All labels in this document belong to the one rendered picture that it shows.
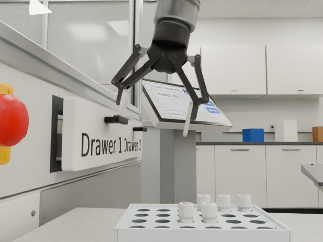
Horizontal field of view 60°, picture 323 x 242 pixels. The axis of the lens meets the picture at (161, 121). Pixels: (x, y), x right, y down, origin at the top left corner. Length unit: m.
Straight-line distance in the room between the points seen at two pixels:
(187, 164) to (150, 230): 1.28
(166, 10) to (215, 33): 3.98
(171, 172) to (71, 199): 0.98
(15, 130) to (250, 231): 0.18
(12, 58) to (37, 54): 0.05
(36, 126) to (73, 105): 0.06
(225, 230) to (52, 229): 0.22
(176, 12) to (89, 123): 0.27
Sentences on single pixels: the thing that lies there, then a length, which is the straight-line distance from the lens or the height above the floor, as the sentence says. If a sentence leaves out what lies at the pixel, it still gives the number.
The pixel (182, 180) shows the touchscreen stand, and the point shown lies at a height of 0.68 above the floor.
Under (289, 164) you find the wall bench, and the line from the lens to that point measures 3.76.
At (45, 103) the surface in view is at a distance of 0.42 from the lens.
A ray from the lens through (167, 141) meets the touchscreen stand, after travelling 1.45.
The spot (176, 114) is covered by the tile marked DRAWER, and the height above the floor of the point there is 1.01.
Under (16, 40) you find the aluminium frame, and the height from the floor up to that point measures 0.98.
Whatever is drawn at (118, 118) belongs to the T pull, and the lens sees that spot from 0.51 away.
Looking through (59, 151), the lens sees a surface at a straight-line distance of 0.45.
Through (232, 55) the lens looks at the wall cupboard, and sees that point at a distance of 4.09.
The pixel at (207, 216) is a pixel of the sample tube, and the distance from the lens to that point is 0.24.
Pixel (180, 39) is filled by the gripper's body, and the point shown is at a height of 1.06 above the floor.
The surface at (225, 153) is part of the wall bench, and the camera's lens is 3.52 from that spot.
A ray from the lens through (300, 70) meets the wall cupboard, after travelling 4.34.
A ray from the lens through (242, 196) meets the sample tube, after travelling 0.28.
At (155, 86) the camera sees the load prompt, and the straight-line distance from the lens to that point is 1.43.
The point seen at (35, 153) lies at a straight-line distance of 0.40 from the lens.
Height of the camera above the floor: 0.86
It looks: 5 degrees up
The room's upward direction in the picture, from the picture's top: straight up
